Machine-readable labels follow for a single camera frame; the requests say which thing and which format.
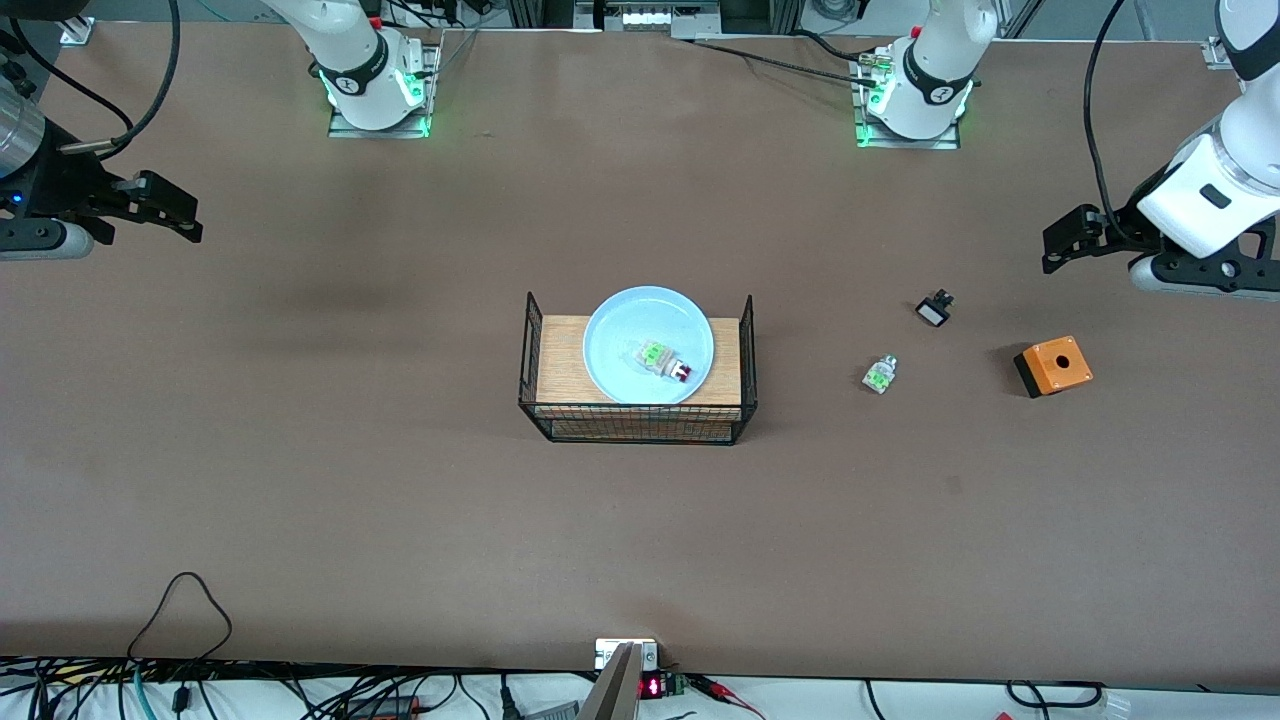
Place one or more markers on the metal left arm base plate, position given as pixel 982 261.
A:
pixel 945 143

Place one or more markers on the orange button enclosure box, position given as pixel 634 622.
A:
pixel 1058 365

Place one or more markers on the silver table corner bracket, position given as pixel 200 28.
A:
pixel 78 33
pixel 1215 52

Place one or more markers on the clear green contact block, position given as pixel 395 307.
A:
pixel 880 375

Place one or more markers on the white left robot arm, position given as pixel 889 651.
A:
pixel 935 70

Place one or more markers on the aluminium frame structure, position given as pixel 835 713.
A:
pixel 700 25

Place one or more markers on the black square push button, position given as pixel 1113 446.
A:
pixel 934 311

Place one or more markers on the red push button switch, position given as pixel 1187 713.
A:
pixel 665 362

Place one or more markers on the red digit display module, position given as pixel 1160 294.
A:
pixel 652 688

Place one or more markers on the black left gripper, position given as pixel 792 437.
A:
pixel 1116 226

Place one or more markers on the grey metal post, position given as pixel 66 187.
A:
pixel 612 695

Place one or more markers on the red clip lead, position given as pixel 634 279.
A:
pixel 720 690

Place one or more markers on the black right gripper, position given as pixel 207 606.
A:
pixel 62 184

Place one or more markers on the wooden board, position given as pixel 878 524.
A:
pixel 560 360

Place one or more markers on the light blue round plate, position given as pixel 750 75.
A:
pixel 620 350

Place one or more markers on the small silver bracket box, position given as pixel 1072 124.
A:
pixel 608 652

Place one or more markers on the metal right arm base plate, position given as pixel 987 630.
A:
pixel 345 130

